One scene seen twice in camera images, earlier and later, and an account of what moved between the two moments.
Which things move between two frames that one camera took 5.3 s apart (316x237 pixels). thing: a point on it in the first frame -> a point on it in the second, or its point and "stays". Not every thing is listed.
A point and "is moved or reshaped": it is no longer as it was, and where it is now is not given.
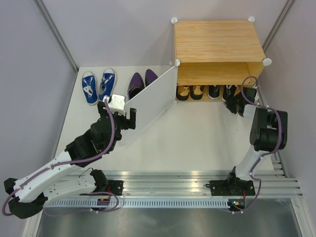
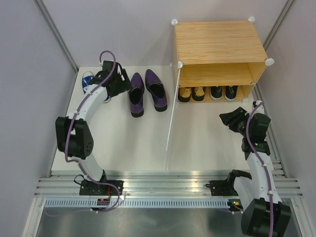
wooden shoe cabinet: [214, 58] stays
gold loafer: [182, 92] stays
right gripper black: [229, 102] -> [232, 117]
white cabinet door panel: [151, 103] -> [177, 78]
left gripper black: [131, 123] -> [125, 84]
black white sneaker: [228, 92] is moved or reshaped
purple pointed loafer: [136, 85] stays
